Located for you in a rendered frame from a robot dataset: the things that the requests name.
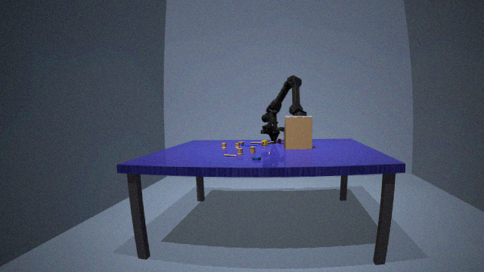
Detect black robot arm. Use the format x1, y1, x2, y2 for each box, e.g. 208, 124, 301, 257
262, 75, 307, 131

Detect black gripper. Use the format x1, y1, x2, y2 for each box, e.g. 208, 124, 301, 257
261, 120, 284, 144

